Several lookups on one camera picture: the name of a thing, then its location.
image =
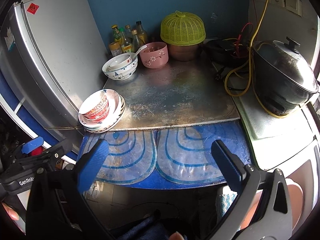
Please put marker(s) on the green mesh food cover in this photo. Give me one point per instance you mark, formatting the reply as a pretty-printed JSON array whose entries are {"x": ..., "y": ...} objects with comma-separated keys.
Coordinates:
[{"x": 182, "y": 30}]

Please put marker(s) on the person's left hand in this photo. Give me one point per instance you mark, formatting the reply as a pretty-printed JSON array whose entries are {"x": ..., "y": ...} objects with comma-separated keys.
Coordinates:
[{"x": 10, "y": 212}]

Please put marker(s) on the brown metal pot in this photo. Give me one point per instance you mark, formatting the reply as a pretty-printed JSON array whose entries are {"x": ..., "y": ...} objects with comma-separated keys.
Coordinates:
[{"x": 182, "y": 52}]

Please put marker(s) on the white label sticker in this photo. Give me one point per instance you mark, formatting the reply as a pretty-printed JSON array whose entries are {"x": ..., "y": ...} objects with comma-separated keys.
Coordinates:
[{"x": 9, "y": 40}]

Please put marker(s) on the white wall switch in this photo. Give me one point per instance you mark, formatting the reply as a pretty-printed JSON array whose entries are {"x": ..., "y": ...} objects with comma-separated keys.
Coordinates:
[{"x": 293, "y": 5}]

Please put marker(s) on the silver refrigerator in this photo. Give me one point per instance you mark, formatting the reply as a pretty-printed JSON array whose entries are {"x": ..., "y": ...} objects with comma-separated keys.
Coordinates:
[{"x": 55, "y": 62}]

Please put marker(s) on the white bear print plate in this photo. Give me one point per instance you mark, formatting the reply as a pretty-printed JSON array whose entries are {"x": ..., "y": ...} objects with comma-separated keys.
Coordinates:
[{"x": 113, "y": 105}]

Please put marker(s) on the metal pot lid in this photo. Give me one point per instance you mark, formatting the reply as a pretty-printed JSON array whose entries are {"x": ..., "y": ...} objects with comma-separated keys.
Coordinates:
[{"x": 285, "y": 65}]

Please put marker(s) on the yellow jar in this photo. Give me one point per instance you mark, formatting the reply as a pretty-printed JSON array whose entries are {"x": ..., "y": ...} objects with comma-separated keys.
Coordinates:
[{"x": 115, "y": 49}]

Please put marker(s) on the red diamond sticker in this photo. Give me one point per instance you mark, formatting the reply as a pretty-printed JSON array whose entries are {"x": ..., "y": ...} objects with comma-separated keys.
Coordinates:
[{"x": 33, "y": 8}]

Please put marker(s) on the black pan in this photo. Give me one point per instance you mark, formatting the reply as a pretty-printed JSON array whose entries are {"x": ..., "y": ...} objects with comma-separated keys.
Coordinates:
[{"x": 220, "y": 50}]

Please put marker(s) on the white plate with dark stripes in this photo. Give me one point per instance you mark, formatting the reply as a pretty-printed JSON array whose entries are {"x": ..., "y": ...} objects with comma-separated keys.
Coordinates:
[{"x": 122, "y": 107}]

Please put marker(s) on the teal patterned cloth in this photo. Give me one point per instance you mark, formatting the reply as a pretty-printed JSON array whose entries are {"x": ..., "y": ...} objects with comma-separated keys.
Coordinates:
[{"x": 225, "y": 202}]

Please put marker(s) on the blue striped clear placemat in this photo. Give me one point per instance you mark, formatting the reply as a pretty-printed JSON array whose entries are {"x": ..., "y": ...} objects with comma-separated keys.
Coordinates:
[
  {"x": 130, "y": 155},
  {"x": 185, "y": 155}
]

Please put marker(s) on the large white bear print bowl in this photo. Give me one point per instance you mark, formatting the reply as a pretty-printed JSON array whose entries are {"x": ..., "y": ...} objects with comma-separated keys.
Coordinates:
[{"x": 120, "y": 76}]

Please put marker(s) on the small red patterned bowl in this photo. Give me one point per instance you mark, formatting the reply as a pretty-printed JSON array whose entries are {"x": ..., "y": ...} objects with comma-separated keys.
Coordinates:
[
  {"x": 100, "y": 118},
  {"x": 104, "y": 110},
  {"x": 91, "y": 103}
]

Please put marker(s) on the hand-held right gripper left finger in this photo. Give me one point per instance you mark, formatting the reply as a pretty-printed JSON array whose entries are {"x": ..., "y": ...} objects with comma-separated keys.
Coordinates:
[{"x": 92, "y": 166}]

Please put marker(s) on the black power plug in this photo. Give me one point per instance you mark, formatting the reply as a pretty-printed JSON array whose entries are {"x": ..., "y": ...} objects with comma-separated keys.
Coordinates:
[{"x": 220, "y": 73}]

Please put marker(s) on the pink plastic basin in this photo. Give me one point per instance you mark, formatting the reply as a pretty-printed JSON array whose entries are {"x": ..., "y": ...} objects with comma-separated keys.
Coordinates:
[{"x": 296, "y": 195}]

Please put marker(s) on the white ceramic spoon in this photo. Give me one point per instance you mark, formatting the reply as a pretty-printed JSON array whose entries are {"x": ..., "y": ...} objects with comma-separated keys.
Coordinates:
[{"x": 142, "y": 48}]

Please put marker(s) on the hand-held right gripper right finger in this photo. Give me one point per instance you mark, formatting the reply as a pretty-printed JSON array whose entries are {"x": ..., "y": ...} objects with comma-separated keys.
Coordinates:
[{"x": 227, "y": 166}]

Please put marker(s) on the dark blue clothing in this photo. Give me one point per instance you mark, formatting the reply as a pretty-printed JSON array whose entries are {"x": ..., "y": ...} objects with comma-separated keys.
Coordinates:
[{"x": 150, "y": 228}]

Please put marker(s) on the amber bottle yellow cap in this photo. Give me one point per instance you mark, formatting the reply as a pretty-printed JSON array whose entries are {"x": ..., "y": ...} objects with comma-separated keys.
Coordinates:
[{"x": 136, "y": 41}]

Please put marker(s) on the person's right hand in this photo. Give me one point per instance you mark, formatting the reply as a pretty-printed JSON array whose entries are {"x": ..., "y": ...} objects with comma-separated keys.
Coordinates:
[{"x": 177, "y": 236}]

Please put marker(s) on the white appliance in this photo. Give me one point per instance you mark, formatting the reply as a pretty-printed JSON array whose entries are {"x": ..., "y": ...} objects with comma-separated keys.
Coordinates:
[{"x": 265, "y": 127}]

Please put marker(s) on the pink floral bowl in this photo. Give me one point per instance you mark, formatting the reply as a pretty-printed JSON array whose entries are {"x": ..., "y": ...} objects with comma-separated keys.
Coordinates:
[{"x": 153, "y": 60}]

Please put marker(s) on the dark cap glass bottle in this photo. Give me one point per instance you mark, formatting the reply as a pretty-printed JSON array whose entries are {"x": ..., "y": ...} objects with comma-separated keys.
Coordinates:
[{"x": 141, "y": 31}]

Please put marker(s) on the clear glass bottle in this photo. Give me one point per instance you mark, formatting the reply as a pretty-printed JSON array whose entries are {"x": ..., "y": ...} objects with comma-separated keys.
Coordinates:
[{"x": 128, "y": 31}]

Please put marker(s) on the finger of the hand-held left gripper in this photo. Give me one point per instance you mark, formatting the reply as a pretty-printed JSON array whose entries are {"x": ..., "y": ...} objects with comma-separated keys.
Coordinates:
[
  {"x": 32, "y": 146},
  {"x": 30, "y": 167}
]

